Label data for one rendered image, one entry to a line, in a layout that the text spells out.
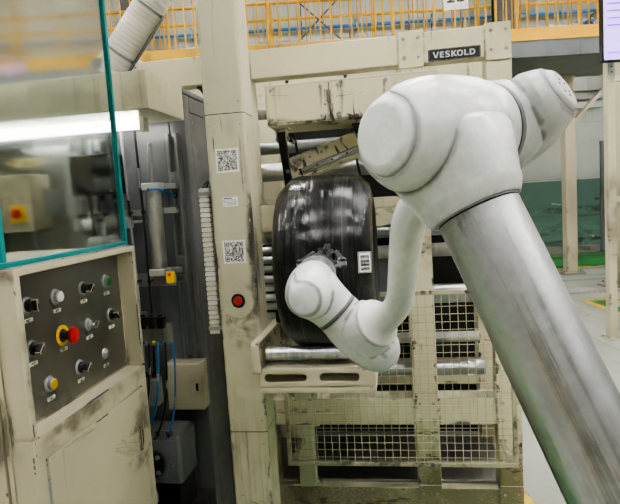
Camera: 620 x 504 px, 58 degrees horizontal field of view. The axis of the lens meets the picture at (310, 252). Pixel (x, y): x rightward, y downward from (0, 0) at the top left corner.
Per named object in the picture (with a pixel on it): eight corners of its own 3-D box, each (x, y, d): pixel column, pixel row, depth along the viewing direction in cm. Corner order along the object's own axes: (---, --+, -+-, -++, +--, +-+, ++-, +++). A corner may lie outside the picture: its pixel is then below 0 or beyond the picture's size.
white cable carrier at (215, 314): (209, 333, 185) (197, 188, 180) (214, 330, 190) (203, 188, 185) (222, 333, 184) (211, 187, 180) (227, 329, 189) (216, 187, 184)
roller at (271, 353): (262, 343, 175) (265, 349, 179) (261, 357, 173) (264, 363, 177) (374, 341, 170) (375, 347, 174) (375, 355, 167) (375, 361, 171)
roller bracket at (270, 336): (252, 374, 171) (250, 343, 170) (278, 340, 210) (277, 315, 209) (262, 374, 170) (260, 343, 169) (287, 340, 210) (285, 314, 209)
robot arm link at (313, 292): (281, 279, 128) (323, 318, 129) (267, 301, 113) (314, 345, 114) (314, 247, 125) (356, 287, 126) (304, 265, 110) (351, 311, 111)
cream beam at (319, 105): (266, 127, 200) (263, 85, 198) (280, 134, 224) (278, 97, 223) (441, 112, 190) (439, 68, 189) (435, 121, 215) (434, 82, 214)
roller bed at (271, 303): (252, 322, 222) (247, 247, 219) (261, 314, 237) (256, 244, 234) (301, 320, 219) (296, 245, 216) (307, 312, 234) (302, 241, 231)
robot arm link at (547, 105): (469, 127, 91) (415, 129, 83) (562, 48, 78) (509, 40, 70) (508, 196, 88) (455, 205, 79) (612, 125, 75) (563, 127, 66)
